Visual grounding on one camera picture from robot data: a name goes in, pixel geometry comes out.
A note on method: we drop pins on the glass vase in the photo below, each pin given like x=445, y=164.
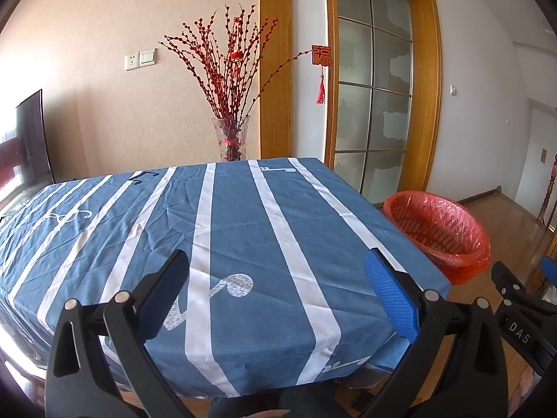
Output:
x=231, y=139

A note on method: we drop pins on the red plastic bin liner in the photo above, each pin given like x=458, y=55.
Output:
x=465, y=257

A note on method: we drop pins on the black flat television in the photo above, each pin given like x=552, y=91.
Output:
x=35, y=139

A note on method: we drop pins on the brown wooden chair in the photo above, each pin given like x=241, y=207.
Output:
x=549, y=191

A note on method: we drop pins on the wooden door frame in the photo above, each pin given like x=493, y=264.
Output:
x=424, y=96

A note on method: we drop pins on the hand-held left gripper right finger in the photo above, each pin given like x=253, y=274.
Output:
x=391, y=296

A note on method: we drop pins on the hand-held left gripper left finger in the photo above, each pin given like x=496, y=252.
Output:
x=161, y=300

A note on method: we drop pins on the small red lantern ornament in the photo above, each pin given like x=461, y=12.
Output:
x=237, y=55

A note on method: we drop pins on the blue white striped tablecloth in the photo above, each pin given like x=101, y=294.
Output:
x=243, y=209

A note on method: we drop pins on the white wall socket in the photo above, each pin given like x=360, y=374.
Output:
x=132, y=62

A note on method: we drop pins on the red berry branches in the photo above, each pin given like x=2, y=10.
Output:
x=222, y=78

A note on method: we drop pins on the wooden wall trim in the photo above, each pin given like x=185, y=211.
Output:
x=276, y=61

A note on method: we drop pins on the red hanging tassel ornament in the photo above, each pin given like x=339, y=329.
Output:
x=322, y=54

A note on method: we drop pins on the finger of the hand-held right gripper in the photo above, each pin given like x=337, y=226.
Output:
x=511, y=285
x=549, y=272

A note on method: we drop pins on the red plastic mesh basket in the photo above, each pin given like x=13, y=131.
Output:
x=417, y=226

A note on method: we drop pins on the frosted glass pane door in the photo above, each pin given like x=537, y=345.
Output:
x=374, y=96

